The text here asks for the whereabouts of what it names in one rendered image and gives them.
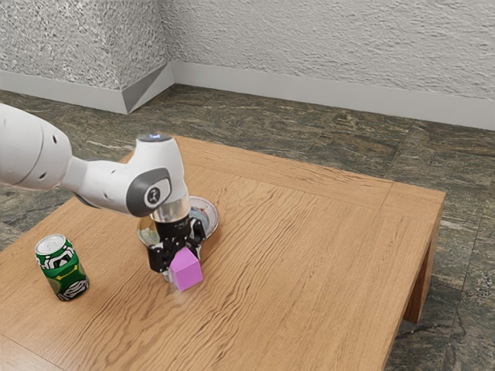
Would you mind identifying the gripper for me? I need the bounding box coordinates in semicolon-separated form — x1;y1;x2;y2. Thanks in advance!
147;215;207;274

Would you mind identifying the pink block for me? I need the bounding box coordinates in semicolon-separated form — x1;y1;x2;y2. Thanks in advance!
169;247;204;292

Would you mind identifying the grey patterned bowl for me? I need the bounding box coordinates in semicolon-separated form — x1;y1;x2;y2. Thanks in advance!
135;195;220;249

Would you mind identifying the green drinks can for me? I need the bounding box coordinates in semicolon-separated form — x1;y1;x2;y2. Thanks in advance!
34;233;90;302

